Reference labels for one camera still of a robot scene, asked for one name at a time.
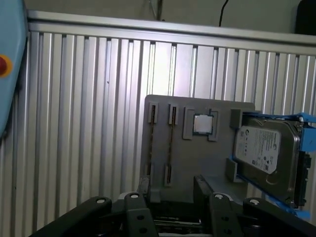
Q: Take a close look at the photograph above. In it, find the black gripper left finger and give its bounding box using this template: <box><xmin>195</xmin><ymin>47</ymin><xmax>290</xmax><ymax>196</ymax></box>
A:
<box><xmin>29</xmin><ymin>176</ymin><xmax>160</xmax><ymax>237</ymax></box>

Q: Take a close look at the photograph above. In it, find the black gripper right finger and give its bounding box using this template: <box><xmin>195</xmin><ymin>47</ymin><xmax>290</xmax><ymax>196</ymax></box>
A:
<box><xmin>193</xmin><ymin>174</ymin><xmax>316</xmax><ymax>237</ymax></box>

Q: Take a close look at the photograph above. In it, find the grey parts rack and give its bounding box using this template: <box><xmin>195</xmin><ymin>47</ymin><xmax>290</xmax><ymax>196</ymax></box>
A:
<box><xmin>144</xmin><ymin>94</ymin><xmax>256</xmax><ymax>203</ymax></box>

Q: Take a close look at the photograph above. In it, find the silver hard disk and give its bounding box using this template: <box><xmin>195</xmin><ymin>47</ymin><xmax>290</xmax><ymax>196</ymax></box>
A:
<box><xmin>233</xmin><ymin>118</ymin><xmax>304</xmax><ymax>207</ymax></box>

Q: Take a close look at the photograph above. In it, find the silver CPU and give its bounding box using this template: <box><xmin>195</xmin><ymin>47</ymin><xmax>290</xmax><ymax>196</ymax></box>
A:
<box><xmin>192</xmin><ymin>113</ymin><xmax>214</xmax><ymax>136</ymax></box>

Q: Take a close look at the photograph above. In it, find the pale blue teach pendant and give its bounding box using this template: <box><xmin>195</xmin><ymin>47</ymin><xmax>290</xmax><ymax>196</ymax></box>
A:
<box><xmin>0</xmin><ymin>0</ymin><xmax>30</xmax><ymax>140</ymax></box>

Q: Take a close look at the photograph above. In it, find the thin black wall cable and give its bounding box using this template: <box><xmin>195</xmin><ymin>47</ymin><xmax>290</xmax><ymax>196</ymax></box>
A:
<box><xmin>218</xmin><ymin>0</ymin><xmax>232</xmax><ymax>27</ymax></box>

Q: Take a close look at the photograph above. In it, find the black vertical post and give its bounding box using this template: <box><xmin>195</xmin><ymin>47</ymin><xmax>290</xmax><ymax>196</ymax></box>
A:
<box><xmin>295</xmin><ymin>0</ymin><xmax>316</xmax><ymax>35</ymax></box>

